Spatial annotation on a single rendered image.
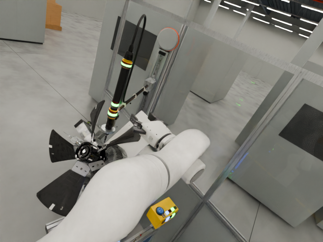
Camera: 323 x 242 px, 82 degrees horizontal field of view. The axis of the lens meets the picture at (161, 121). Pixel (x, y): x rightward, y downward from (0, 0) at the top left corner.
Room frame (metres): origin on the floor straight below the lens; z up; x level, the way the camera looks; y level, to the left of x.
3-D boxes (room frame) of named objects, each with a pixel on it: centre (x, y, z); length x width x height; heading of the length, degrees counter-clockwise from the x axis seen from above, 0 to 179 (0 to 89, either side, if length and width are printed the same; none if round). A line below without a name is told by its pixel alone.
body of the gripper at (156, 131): (0.59, -0.01, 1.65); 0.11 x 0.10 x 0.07; 52
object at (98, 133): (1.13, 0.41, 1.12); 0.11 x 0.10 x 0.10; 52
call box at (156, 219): (0.78, -0.23, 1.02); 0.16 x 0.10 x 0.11; 142
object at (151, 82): (1.39, 0.20, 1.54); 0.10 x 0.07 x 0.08; 177
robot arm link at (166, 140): (0.55, -0.05, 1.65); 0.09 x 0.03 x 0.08; 142
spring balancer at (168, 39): (1.49, 0.20, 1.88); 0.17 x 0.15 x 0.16; 52
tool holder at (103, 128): (0.78, 0.23, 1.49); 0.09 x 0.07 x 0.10; 177
